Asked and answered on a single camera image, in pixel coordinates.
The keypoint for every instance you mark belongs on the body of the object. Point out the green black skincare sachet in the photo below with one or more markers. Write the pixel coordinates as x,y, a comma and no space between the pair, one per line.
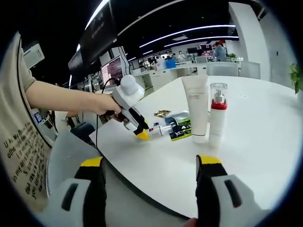
182,130

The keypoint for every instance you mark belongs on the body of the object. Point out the person's beige printed shirt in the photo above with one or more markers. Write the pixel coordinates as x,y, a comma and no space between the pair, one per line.
19,142

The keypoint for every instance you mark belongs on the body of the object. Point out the large black hanging display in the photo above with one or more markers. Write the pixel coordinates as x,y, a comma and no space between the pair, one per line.
94,35

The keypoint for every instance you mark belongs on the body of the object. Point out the gold skincare sachet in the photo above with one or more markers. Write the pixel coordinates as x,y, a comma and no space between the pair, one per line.
163,113

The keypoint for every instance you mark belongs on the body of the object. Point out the open laptop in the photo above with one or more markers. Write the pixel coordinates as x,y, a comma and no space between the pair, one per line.
112,69

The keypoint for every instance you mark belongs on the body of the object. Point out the person's left hand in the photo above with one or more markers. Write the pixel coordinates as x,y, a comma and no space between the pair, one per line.
106,105

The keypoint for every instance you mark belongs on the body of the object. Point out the grey mesh office chair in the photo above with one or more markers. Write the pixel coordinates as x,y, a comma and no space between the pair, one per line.
71,151

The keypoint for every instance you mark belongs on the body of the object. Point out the white cabinet row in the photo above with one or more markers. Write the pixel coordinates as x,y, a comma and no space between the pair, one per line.
163,78

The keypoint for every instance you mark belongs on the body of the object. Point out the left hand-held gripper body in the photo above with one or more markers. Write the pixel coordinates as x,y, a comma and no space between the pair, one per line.
129,93

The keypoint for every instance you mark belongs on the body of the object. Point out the blue storage bin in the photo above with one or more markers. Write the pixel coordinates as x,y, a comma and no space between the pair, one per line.
171,64

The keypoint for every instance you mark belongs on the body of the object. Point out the potted green plant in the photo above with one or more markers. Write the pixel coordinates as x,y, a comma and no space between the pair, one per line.
297,76

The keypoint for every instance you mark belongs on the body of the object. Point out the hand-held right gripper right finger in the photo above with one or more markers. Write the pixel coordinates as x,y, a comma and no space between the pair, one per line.
227,203

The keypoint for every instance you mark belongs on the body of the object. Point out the white mesh chair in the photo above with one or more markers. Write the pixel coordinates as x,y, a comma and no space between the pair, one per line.
251,70
222,69

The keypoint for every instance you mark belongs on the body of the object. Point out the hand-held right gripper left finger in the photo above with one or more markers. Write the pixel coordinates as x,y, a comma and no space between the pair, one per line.
71,203

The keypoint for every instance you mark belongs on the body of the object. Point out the white skincare tube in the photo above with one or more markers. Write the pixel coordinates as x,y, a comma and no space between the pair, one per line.
196,113

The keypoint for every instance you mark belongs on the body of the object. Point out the ceiling air conditioner unit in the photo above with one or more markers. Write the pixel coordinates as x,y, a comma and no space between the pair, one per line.
34,55

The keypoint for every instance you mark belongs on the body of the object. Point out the long ceiling light strip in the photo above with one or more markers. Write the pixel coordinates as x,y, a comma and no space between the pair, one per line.
97,13
189,32
203,40

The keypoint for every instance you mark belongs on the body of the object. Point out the person's right hand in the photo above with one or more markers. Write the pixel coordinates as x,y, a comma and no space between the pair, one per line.
191,222

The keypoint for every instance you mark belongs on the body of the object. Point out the tall red-collared skincare pump bottle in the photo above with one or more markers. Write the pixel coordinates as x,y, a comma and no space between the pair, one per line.
217,127

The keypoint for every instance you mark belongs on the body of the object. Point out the small white skincare pump bottle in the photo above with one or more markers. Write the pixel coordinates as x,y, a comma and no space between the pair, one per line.
158,131

